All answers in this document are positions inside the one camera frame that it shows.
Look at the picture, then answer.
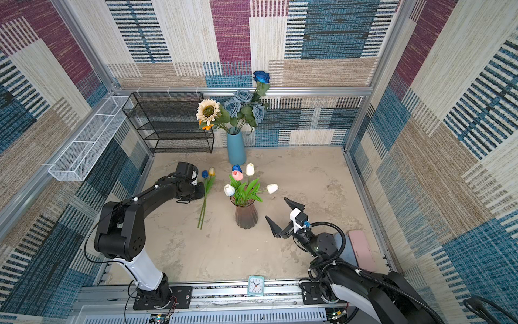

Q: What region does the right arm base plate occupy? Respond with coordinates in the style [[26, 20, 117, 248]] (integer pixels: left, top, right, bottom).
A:
[[298, 278, 325, 305]]

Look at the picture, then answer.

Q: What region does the white tulip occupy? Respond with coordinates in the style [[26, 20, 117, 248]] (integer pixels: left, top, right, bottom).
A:
[[244, 163, 256, 205], [247, 183, 279, 202], [224, 184, 246, 206]]

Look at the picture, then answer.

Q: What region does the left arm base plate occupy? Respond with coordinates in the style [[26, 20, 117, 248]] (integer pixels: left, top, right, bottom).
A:
[[132, 286, 192, 311]]

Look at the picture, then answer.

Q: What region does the aluminium front rail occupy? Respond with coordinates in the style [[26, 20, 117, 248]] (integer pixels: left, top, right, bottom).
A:
[[68, 278, 418, 324]]

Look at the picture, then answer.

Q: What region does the cream sunflower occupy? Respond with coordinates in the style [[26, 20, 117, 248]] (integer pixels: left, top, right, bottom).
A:
[[196, 99, 221, 124]]

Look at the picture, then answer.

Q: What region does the orange marigold flower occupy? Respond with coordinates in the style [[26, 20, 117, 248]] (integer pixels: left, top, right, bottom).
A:
[[199, 121, 214, 130]]

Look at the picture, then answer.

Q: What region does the bright blue rose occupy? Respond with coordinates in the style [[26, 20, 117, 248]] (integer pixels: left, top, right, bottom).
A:
[[253, 71, 271, 97]]

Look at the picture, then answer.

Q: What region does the blue oblong case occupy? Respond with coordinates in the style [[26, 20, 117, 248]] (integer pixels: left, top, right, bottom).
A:
[[335, 232, 357, 266]]

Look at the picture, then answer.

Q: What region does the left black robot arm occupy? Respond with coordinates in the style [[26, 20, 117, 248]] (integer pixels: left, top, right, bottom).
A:
[[94, 162, 205, 309]]

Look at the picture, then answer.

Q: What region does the pale blue rose bouquet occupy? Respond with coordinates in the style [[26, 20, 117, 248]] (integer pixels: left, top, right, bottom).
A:
[[214, 90, 269, 135]]

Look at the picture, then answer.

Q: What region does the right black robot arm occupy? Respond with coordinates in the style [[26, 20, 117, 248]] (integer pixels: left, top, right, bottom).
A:
[[266, 198, 443, 323]]

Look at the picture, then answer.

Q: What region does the white mesh wall basket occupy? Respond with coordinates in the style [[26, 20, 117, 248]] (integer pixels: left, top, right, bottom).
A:
[[49, 96, 128, 182]]

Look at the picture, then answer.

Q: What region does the small teal alarm clock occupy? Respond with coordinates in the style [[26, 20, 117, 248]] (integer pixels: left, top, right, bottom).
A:
[[247, 275, 265, 297]]

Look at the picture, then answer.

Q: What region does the pink tulip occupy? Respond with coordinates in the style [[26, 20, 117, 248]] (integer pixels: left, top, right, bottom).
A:
[[230, 170, 247, 205]]

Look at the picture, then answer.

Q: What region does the dark blue tulip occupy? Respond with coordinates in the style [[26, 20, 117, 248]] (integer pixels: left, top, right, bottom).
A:
[[197, 170, 210, 230]]

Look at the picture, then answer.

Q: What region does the black wire shelf rack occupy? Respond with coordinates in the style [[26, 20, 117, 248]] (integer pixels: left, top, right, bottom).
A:
[[122, 92, 214, 154]]

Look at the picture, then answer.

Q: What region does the teal ceramic vase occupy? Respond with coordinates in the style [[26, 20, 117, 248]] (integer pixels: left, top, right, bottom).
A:
[[227, 132, 246, 166]]

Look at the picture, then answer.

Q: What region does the red ribbed glass vase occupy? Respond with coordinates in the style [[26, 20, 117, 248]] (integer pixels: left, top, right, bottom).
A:
[[230, 197, 258, 230]]

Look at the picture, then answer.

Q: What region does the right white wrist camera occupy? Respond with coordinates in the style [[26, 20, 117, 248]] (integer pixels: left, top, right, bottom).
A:
[[289, 208, 312, 234]]

